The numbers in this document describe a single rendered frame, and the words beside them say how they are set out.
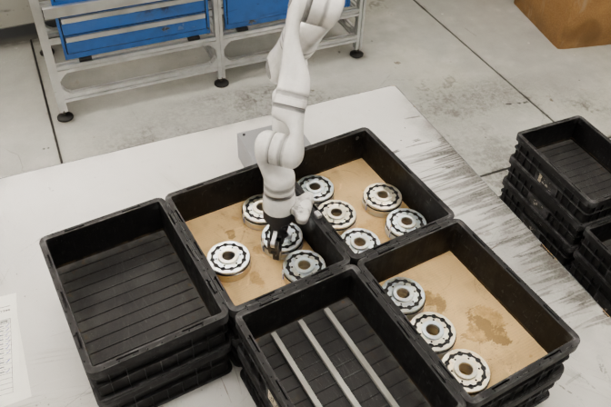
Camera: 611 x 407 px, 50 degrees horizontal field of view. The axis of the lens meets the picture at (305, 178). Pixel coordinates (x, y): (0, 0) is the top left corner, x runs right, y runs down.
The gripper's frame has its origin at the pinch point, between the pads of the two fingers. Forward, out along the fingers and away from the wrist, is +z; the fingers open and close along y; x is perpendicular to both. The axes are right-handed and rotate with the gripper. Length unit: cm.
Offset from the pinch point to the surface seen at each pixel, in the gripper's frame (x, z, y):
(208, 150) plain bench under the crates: -35, 15, -48
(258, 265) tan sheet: -3.8, 2.2, 5.0
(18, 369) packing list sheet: -52, 15, 37
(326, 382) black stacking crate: 17.9, 2.3, 31.6
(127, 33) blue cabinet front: -113, 45, -155
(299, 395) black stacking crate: 13.1, 2.3, 35.9
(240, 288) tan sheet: -6.2, 2.2, 12.6
